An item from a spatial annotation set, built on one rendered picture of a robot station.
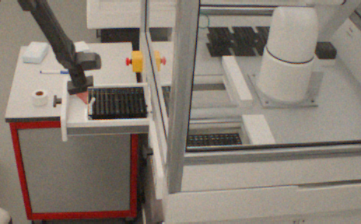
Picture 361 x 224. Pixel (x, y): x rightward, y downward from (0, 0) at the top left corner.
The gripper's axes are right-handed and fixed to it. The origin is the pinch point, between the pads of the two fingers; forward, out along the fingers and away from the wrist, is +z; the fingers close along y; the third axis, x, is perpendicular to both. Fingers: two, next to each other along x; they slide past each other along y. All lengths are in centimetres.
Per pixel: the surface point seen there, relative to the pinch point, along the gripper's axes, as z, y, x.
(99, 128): 5.4, -3.7, 11.5
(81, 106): 6.2, 3.7, -6.7
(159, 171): 3.7, -22.3, 42.8
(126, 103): 4.1, -14.9, 0.9
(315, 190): 17, -71, 55
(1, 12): 64, 101, -285
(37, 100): 6.6, 23.3, -19.6
